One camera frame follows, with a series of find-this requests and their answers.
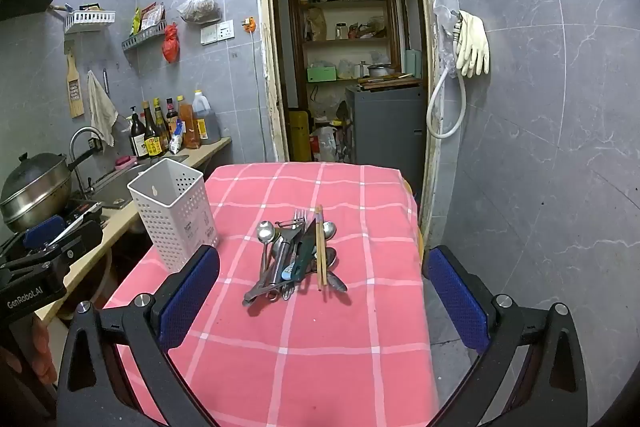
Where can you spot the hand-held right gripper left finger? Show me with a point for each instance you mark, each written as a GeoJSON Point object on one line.
{"type": "Point", "coordinates": [192, 292]}

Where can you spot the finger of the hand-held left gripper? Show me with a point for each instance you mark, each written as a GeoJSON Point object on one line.
{"type": "Point", "coordinates": [75, 247]}
{"type": "Point", "coordinates": [45, 229]}

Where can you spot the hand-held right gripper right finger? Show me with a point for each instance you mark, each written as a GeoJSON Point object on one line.
{"type": "Point", "coordinates": [457, 302]}

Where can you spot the white perforated utensil holder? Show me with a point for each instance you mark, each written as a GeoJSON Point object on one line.
{"type": "Point", "coordinates": [172, 212]}

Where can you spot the stainless steel spoon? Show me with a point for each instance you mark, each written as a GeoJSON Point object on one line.
{"type": "Point", "coordinates": [264, 232]}
{"type": "Point", "coordinates": [339, 285]}
{"type": "Point", "coordinates": [329, 231]}

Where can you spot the dark green knife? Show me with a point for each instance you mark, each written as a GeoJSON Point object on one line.
{"type": "Point", "coordinates": [307, 239]}

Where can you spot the wooden chopstick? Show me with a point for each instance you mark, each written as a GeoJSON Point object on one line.
{"type": "Point", "coordinates": [318, 247]}
{"type": "Point", "coordinates": [323, 252]}

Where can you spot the person's left hand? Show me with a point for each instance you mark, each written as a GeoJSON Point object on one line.
{"type": "Point", "coordinates": [44, 357]}

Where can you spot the black gas stove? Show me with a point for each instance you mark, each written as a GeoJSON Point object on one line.
{"type": "Point", "coordinates": [75, 213]}

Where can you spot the steel wok with lid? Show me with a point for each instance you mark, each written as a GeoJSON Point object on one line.
{"type": "Point", "coordinates": [35, 192]}

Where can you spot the steel sink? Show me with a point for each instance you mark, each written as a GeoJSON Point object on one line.
{"type": "Point", "coordinates": [112, 189]}

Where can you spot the chrome faucet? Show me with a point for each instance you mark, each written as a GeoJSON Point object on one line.
{"type": "Point", "coordinates": [80, 137]}

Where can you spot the dark pump bottle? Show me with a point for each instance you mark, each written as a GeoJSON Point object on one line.
{"type": "Point", "coordinates": [138, 137]}

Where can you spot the yellow label sauce bottle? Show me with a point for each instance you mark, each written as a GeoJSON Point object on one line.
{"type": "Point", "coordinates": [152, 139]}

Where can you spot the hanging dish towel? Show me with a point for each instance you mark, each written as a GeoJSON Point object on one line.
{"type": "Point", "coordinates": [102, 107]}

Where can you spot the pink checked tablecloth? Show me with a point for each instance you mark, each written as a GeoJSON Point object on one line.
{"type": "Point", "coordinates": [325, 347]}

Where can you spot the wooden grater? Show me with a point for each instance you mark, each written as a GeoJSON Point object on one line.
{"type": "Point", "coordinates": [76, 87]}

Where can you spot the white blue seasoning packet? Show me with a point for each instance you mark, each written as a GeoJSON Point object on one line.
{"type": "Point", "coordinates": [175, 139]}

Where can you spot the tall dark sauce bottle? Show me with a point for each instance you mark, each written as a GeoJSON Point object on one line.
{"type": "Point", "coordinates": [161, 122]}

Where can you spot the orange seasoning bottle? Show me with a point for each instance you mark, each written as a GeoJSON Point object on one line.
{"type": "Point", "coordinates": [186, 127]}

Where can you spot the red cap dark bottle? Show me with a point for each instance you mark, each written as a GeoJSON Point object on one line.
{"type": "Point", "coordinates": [171, 109]}

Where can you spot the clear oil jug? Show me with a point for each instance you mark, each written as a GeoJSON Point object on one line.
{"type": "Point", "coordinates": [207, 122]}

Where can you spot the grey cabinet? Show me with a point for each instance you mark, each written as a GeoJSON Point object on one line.
{"type": "Point", "coordinates": [385, 127]}

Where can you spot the yellow canister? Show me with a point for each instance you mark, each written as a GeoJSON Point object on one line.
{"type": "Point", "coordinates": [299, 134]}

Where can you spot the clear plastic jug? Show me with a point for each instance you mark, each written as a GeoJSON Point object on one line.
{"type": "Point", "coordinates": [325, 144]}

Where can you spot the red plastic bag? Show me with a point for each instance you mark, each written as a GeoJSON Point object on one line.
{"type": "Point", "coordinates": [170, 44]}

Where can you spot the wooden cutting boards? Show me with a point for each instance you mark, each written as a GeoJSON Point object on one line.
{"type": "Point", "coordinates": [390, 82]}

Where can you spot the seasoning packets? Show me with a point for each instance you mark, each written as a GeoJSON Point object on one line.
{"type": "Point", "coordinates": [150, 17]}

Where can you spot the pale green container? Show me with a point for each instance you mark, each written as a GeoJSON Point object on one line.
{"type": "Point", "coordinates": [413, 63]}

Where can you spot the metal cooking pot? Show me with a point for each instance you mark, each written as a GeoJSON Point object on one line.
{"type": "Point", "coordinates": [380, 71]}

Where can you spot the green box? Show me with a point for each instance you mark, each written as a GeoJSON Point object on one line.
{"type": "Point", "coordinates": [321, 74]}

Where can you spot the cream rubber gloves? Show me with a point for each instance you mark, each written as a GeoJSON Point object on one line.
{"type": "Point", "coordinates": [472, 44]}

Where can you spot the orange plug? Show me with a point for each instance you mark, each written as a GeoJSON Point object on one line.
{"type": "Point", "coordinates": [249, 25]}

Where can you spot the wooden shelf unit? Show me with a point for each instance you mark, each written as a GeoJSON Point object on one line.
{"type": "Point", "coordinates": [295, 32]}

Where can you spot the plastic wrapped pipe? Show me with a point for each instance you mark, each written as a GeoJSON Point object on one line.
{"type": "Point", "coordinates": [445, 22]}

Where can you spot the glass jar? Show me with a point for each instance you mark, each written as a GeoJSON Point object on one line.
{"type": "Point", "coordinates": [341, 31]}

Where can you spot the white wall basket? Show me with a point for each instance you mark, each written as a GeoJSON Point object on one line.
{"type": "Point", "coordinates": [90, 21]}

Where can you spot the metal wall shelf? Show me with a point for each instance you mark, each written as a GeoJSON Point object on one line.
{"type": "Point", "coordinates": [145, 37]}

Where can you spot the wooden door frame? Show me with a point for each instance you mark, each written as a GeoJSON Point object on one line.
{"type": "Point", "coordinates": [265, 57]}

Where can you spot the white wall socket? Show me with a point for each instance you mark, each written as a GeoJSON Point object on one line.
{"type": "Point", "coordinates": [218, 33]}

